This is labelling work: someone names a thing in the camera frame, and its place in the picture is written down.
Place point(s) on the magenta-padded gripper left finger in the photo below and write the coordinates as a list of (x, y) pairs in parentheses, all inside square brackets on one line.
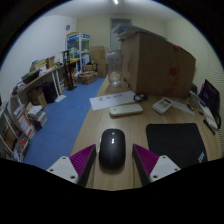
[(77, 163)]

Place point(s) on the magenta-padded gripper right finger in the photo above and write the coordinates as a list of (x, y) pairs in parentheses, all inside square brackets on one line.
[(150, 163)]

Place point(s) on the black computer mouse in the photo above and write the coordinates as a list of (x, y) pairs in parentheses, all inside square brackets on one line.
[(112, 148)]

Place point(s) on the black mouse pad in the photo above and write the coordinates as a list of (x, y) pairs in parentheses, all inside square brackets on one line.
[(175, 143)]

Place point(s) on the white remote control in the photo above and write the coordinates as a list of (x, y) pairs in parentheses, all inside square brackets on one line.
[(126, 110)]

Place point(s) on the white keypad controller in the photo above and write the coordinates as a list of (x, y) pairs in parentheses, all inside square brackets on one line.
[(162, 106)]

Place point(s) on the pile of books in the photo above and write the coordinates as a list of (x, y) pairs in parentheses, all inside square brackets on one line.
[(37, 116)]

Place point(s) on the plain white paper sheet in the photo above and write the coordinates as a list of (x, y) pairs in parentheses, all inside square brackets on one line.
[(182, 106)]

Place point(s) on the white bookshelf with books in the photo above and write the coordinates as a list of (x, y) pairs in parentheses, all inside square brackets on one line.
[(15, 133)]

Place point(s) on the black pen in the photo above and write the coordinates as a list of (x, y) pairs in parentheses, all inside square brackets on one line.
[(209, 127)]

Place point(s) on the white printed paper sheet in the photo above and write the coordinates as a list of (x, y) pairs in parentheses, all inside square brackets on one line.
[(110, 100)]

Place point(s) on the white book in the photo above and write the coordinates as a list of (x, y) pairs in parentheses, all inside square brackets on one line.
[(209, 116)]

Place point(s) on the black bin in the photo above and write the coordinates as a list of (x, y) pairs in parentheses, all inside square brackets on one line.
[(50, 92)]

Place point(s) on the small brown cardboard box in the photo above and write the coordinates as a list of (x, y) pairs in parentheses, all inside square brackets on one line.
[(37, 97)]

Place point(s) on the open cardboard floor box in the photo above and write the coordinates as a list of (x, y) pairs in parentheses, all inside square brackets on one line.
[(87, 77)]

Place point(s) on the black monitor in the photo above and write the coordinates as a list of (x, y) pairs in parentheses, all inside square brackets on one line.
[(210, 96)]

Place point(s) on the black floor stand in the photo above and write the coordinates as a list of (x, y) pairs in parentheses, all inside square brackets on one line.
[(69, 71)]

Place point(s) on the large cardboard box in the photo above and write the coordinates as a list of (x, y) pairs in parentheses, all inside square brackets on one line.
[(156, 66)]

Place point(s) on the clear glass jar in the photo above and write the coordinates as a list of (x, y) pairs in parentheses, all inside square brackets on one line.
[(115, 68)]

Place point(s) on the stacked cardboard boxes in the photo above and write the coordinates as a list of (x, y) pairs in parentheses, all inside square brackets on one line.
[(99, 60)]

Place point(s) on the blue and white shelf unit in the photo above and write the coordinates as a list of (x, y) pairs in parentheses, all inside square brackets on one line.
[(78, 50)]

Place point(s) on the grey door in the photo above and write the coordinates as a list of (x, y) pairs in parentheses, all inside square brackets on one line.
[(115, 36)]

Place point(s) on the stack of papers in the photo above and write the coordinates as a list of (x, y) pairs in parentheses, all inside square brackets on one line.
[(133, 30)]

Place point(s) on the ceiling tube light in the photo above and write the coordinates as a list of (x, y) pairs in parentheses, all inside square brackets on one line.
[(115, 1)]

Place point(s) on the round wall clock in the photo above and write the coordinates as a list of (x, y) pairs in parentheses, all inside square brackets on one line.
[(68, 27)]

